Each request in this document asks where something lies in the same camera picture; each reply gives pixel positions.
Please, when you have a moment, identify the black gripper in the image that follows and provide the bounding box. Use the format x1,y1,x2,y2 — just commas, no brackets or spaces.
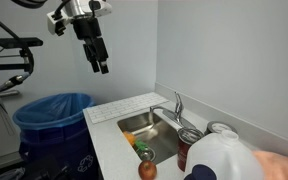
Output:
72,16,110,75

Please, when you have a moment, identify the chrome tap lever handle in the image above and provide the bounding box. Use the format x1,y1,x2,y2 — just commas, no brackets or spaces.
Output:
173,91,184,117

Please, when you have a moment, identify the white brick pattern mat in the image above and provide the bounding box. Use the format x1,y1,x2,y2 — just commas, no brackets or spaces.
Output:
85,92,170,125

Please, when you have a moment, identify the blue plastic bin liner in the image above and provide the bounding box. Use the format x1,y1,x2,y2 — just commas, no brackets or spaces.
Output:
12,92,97,134

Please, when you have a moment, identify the orange toy piece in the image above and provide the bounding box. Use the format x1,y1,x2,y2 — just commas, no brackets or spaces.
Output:
122,130,137,147

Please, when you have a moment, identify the stainless steel sink basin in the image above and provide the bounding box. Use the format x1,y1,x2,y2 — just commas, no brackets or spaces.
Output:
116,110,186,165

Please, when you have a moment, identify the chrome faucet spout and base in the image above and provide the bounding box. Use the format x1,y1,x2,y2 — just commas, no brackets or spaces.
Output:
149,104,198,133

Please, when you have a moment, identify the green toy piece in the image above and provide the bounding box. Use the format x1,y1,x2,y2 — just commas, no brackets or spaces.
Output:
133,139,149,153

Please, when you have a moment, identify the blue recycling bin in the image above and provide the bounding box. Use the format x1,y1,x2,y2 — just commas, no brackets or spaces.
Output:
18,114,101,180

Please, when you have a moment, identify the metal sink drain strainer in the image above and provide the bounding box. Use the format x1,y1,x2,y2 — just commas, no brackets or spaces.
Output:
137,146,157,163

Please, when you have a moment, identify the red apple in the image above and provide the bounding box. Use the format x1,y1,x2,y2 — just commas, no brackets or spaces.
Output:
137,160,158,180

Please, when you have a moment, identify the dark red metal tumbler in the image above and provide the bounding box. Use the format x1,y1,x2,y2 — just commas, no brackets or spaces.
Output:
176,127,205,173

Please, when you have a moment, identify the black tin can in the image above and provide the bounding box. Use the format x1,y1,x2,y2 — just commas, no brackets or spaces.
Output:
205,120,239,136

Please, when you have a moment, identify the translucent plastic gallon jug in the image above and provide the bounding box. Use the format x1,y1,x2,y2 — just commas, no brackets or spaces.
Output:
183,129,266,180

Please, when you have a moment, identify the pink soft cloth item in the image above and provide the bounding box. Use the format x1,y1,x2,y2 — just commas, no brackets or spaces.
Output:
252,150,288,180

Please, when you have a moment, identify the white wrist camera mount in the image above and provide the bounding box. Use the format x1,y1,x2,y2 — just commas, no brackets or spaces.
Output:
46,9,73,37

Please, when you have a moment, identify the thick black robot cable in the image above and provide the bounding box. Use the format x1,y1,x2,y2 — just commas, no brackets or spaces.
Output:
0,6,36,95

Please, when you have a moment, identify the black stereo camera bar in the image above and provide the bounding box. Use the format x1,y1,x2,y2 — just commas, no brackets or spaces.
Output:
0,37,44,49

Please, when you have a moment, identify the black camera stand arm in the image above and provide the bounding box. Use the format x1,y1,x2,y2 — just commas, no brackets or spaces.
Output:
0,47,32,73

